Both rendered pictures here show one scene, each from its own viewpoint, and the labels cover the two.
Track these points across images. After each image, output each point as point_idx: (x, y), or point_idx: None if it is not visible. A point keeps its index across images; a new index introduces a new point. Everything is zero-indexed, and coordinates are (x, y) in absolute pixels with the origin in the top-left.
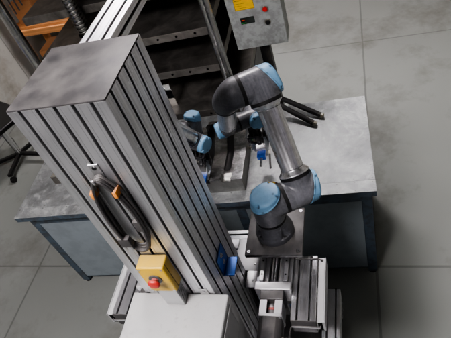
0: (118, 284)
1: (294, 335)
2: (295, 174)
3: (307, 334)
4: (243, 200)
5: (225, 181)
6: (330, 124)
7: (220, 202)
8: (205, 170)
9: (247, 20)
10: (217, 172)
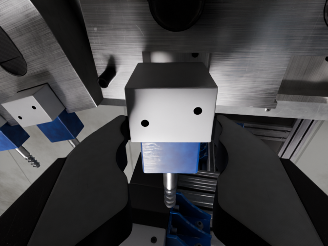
0: None
1: (262, 119)
2: None
3: (276, 118)
4: (321, 119)
5: (292, 96)
6: None
7: (227, 113)
8: (189, 123)
9: None
10: (257, 39)
